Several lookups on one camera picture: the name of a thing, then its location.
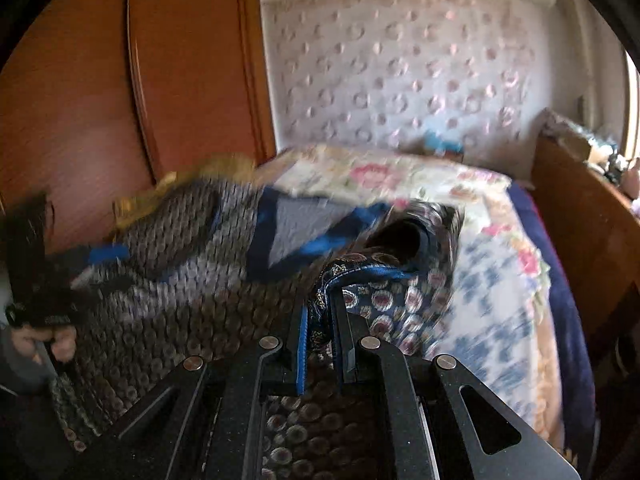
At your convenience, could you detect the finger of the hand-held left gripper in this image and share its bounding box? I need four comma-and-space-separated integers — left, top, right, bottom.
52, 244, 132, 275

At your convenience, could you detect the person's left forearm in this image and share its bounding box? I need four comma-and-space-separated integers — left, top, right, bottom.
0, 331, 56, 397

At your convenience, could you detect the floral bedsheet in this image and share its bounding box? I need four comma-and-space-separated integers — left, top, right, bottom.
270, 142, 557, 453

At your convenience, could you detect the navy blue blanket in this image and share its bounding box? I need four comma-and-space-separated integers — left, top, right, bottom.
505, 182, 602, 463

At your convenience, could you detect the person's left hand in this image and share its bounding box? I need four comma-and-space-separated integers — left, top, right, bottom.
7, 324, 78, 367

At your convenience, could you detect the wooden wardrobe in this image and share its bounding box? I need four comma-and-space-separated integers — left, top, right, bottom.
0, 0, 279, 261

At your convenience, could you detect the olive gold patterned cushion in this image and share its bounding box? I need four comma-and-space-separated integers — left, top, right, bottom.
112, 152, 259, 227

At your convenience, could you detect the grey scale-patterned blanket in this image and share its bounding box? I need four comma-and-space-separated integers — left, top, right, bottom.
47, 177, 371, 480

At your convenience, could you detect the long wooden cabinet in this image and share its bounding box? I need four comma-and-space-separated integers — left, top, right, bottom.
530, 135, 640, 366

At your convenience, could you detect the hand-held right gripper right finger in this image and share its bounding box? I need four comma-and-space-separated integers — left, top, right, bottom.
330, 287, 582, 480

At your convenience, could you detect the wooden framed window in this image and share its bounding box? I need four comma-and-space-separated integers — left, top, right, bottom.
624, 47, 640, 161

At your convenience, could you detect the heap of assorted knick-knacks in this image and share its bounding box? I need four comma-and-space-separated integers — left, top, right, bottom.
542, 107, 640, 213

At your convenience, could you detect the dark paisley blue-trimmed garment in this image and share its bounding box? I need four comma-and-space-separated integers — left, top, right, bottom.
247, 187, 467, 363

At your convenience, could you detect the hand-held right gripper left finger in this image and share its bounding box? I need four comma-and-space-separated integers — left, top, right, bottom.
60, 304, 310, 480

